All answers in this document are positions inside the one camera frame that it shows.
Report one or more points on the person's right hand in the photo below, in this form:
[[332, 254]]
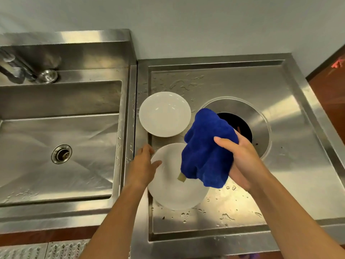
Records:
[[248, 164]]

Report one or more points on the person's left hand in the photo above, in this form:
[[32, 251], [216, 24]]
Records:
[[140, 169]]

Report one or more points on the person's right thumb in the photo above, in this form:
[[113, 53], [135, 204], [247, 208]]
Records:
[[225, 143]]

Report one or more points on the person's left thumb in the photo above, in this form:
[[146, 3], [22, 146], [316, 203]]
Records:
[[157, 165]]

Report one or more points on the blue microfiber cloth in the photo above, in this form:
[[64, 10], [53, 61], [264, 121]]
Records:
[[207, 148]]

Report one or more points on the large white plate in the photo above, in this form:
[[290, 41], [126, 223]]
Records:
[[172, 191]]

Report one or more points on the person's left forearm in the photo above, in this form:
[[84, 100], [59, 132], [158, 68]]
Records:
[[116, 221]]

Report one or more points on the person's right forearm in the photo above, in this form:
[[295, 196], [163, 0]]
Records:
[[291, 218]]

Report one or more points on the round waste chute opening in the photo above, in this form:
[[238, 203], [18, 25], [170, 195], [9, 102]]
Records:
[[256, 124]]

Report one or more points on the small white plate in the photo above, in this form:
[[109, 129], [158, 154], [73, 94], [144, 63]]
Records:
[[164, 114]]

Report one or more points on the stainless steel worktable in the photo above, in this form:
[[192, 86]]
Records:
[[291, 132]]

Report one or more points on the round sink drain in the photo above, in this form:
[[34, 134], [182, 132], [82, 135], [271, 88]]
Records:
[[61, 154]]

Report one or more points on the stainless steel sink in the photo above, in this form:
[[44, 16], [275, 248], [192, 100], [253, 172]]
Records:
[[62, 132]]

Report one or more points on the perforated metal floor grate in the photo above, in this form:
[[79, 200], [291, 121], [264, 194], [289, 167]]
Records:
[[67, 249], [23, 252]]

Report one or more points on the chrome faucet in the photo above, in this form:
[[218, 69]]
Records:
[[18, 70]]

